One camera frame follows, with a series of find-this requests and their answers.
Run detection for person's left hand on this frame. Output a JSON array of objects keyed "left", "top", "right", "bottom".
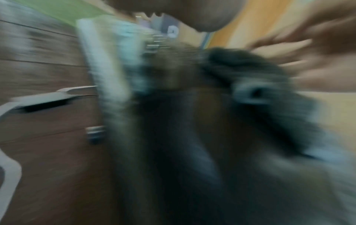
[{"left": 107, "top": 0, "right": 246, "bottom": 32}]

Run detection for person's right hand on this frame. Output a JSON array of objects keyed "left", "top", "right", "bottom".
[{"left": 246, "top": 4, "right": 356, "bottom": 93}]

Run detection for grey cleaning cloth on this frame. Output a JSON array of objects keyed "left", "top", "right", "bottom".
[{"left": 205, "top": 47, "right": 334, "bottom": 159}]

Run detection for black bench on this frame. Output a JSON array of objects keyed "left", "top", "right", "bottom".
[{"left": 76, "top": 17, "right": 356, "bottom": 225}]

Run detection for white curved metal frame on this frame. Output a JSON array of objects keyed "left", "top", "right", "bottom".
[{"left": 0, "top": 85, "right": 98, "bottom": 220}]

